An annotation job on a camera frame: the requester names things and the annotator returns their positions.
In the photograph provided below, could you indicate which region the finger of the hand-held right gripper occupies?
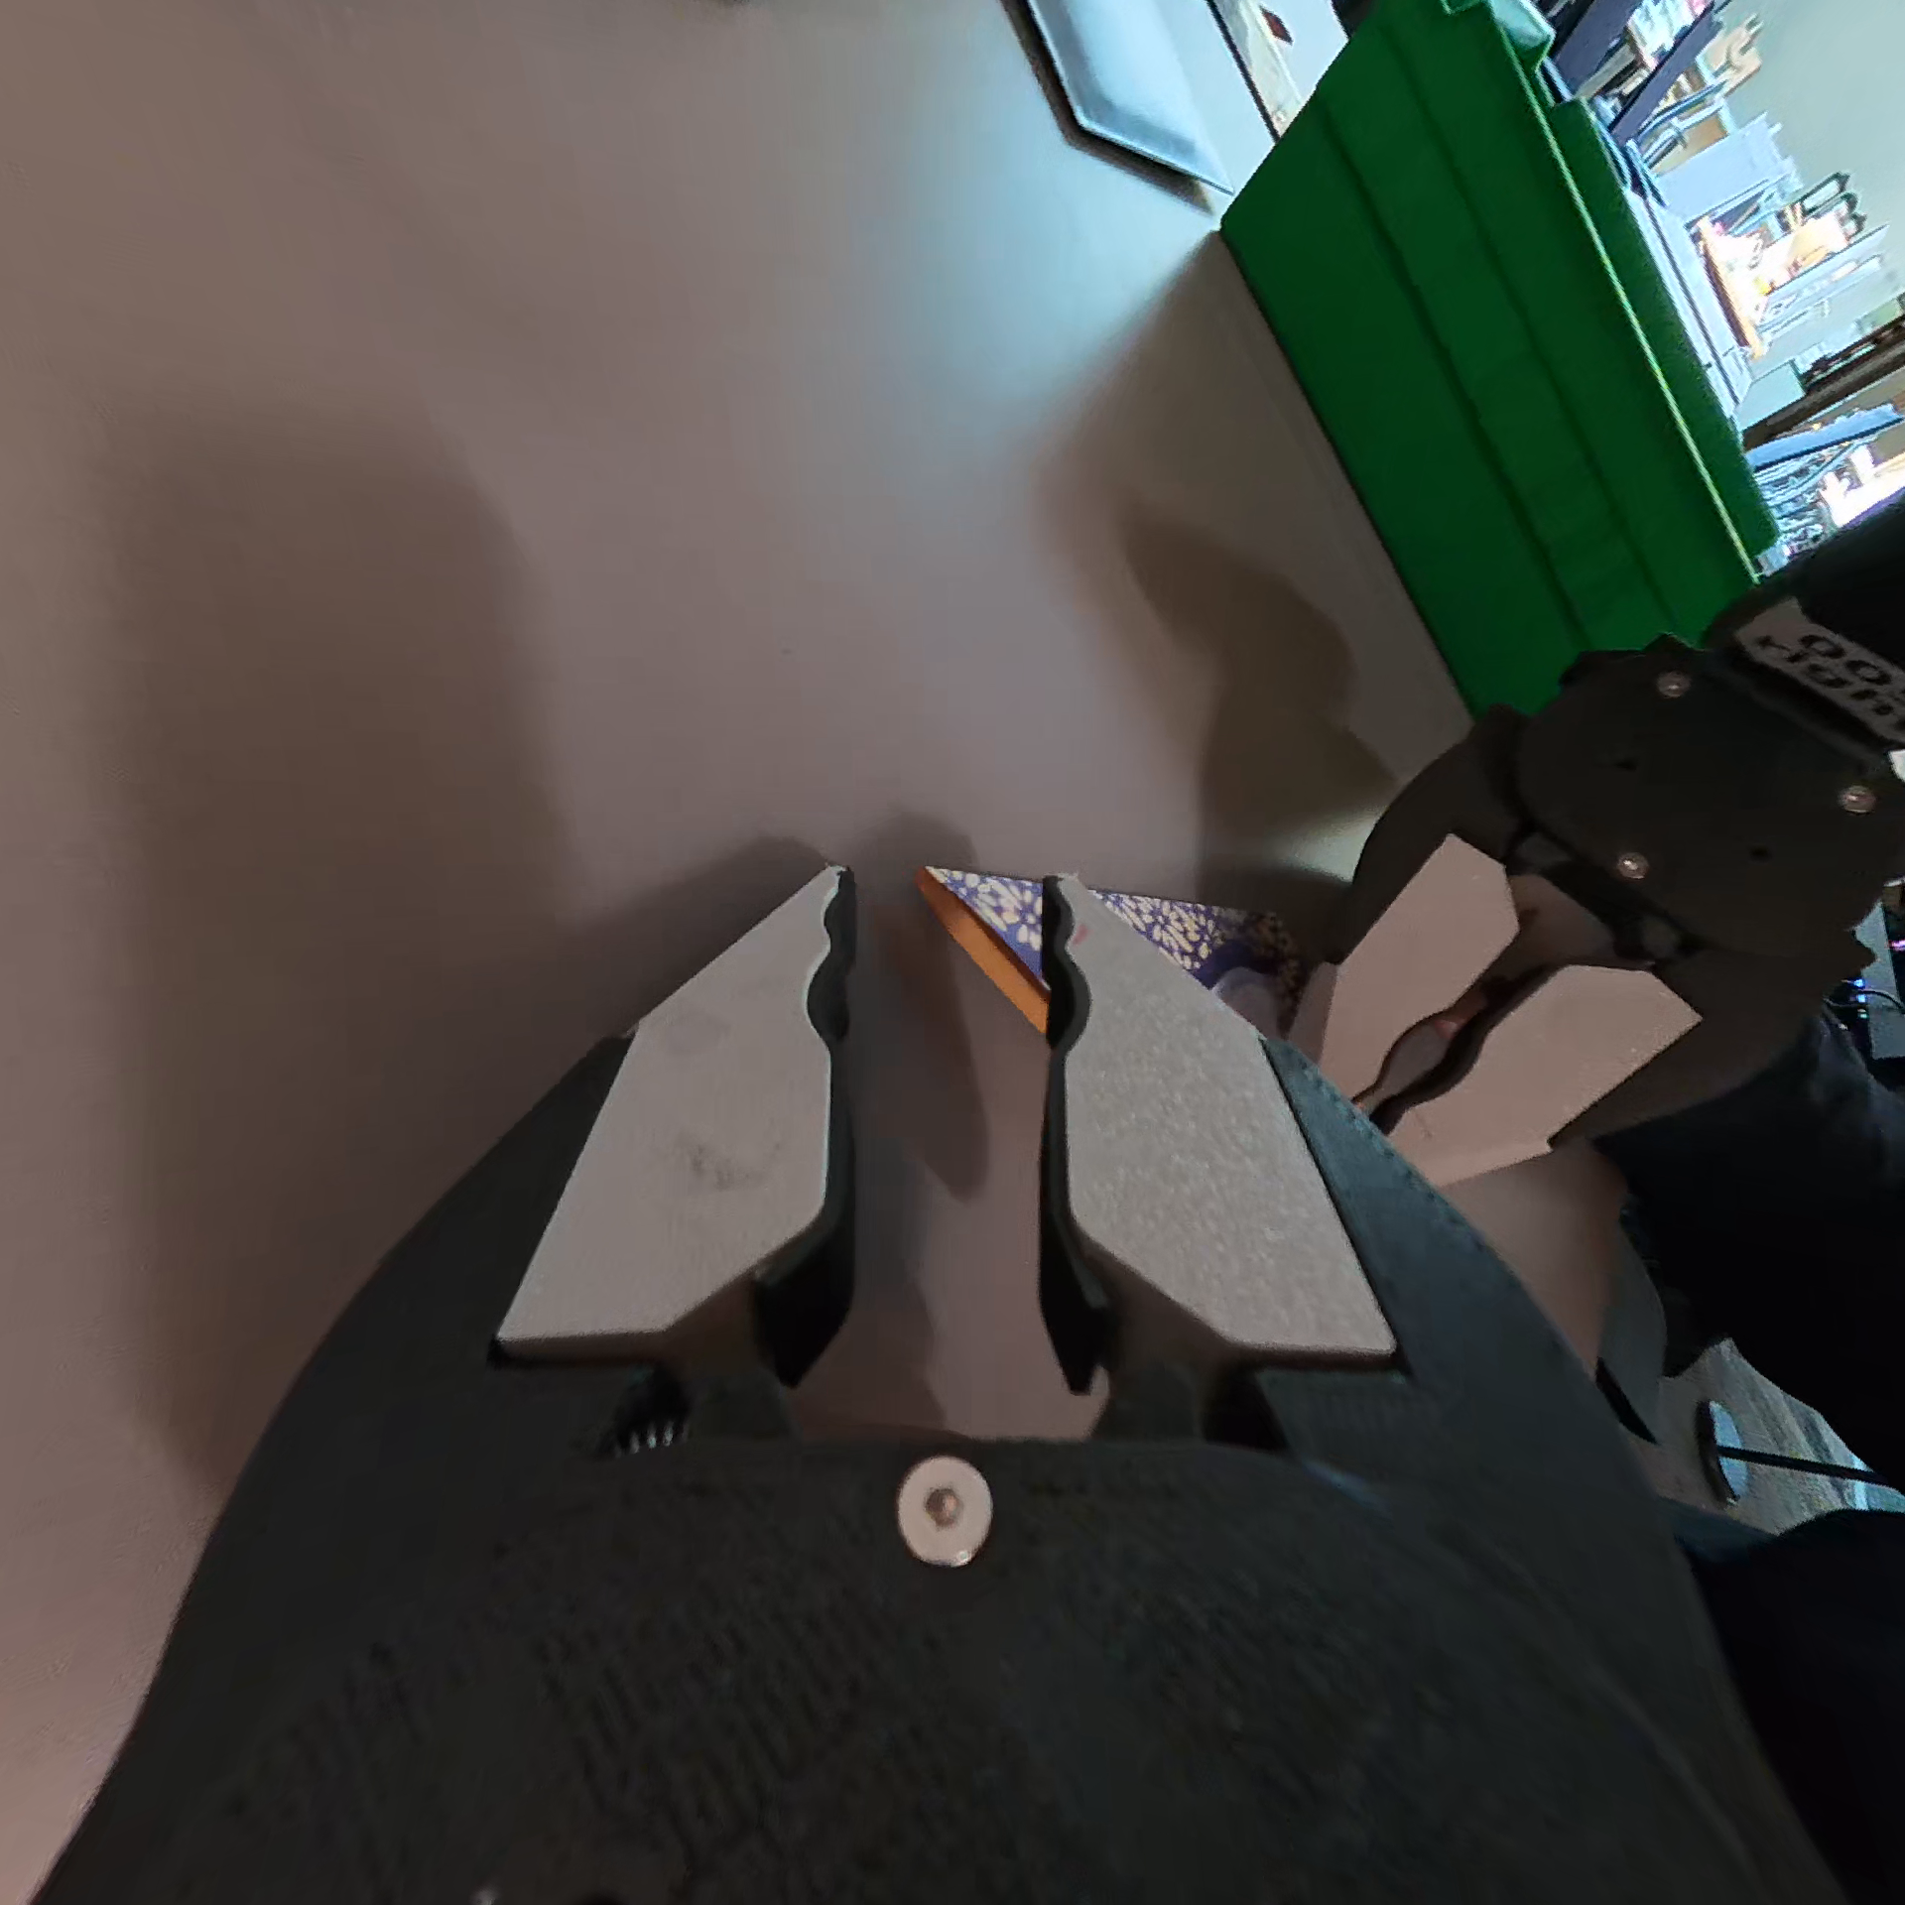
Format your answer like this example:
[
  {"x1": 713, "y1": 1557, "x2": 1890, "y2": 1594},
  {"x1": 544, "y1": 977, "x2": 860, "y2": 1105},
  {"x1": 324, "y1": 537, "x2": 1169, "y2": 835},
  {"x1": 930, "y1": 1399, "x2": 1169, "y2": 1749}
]
[
  {"x1": 1372, "y1": 952, "x2": 1706, "y2": 1187},
  {"x1": 1293, "y1": 834, "x2": 1524, "y2": 1107}
]

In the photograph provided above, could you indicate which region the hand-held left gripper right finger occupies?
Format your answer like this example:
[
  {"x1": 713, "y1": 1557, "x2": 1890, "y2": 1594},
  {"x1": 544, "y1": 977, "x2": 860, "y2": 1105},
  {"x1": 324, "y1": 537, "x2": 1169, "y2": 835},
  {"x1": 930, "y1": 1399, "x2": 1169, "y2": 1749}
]
[{"x1": 1039, "y1": 876, "x2": 1400, "y2": 1397}]

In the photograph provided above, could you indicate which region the cluttered storage shelf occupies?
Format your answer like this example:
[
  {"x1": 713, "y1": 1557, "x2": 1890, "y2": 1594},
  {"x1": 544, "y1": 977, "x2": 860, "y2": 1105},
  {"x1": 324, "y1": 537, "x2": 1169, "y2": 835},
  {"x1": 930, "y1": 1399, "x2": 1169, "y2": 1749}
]
[{"x1": 1546, "y1": 0, "x2": 1905, "y2": 574}]

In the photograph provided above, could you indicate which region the person's dark clothing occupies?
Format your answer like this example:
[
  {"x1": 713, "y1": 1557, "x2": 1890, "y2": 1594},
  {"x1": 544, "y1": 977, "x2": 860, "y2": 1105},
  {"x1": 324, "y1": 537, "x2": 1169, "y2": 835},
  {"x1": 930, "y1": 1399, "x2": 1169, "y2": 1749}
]
[{"x1": 1596, "y1": 1013, "x2": 1905, "y2": 1905}]

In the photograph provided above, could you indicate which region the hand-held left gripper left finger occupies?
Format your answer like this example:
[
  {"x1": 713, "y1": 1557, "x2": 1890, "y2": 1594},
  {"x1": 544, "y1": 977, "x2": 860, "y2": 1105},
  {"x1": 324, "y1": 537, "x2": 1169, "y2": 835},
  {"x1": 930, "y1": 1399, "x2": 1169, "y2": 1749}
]
[{"x1": 494, "y1": 864, "x2": 860, "y2": 1389}]

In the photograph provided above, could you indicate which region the green plastic crate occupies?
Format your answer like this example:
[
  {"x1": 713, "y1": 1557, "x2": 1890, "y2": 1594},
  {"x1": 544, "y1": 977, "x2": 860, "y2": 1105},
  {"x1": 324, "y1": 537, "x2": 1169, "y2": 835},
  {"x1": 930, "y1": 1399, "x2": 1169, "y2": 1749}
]
[{"x1": 1217, "y1": 0, "x2": 1785, "y2": 720}]

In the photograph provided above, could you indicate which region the dark framed board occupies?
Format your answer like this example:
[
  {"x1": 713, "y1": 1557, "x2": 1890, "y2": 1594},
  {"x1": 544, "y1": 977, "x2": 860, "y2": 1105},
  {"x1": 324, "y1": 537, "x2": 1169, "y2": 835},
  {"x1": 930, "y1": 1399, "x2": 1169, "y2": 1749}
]
[{"x1": 1014, "y1": 0, "x2": 1240, "y2": 196}]

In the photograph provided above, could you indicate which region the round stand base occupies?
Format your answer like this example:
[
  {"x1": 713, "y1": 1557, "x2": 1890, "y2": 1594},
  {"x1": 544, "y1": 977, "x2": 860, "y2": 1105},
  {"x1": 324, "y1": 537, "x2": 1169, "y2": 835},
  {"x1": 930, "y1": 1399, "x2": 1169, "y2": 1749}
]
[{"x1": 1696, "y1": 1397, "x2": 1905, "y2": 1509}]

